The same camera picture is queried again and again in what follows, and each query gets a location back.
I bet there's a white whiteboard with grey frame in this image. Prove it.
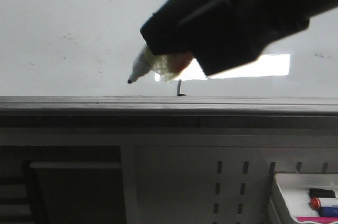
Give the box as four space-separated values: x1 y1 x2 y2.
1 0 337 127

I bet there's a white whiteboard marker with tape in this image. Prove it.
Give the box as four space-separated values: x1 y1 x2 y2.
127 45 194 84

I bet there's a blue-capped marker in tray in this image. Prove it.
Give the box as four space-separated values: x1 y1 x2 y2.
318 207 338 218

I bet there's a white plastic storage tray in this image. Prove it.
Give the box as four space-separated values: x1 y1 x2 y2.
268 173 337 223

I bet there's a red-capped marker in tray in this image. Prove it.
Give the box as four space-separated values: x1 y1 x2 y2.
309 197 338 210

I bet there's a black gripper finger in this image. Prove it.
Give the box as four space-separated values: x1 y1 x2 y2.
191 4 309 76
140 0 232 55

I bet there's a pink item in tray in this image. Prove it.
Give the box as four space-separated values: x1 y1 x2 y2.
295 217 337 224

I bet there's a white slotted pegboard panel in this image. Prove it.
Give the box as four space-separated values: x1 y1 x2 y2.
134 146 337 223

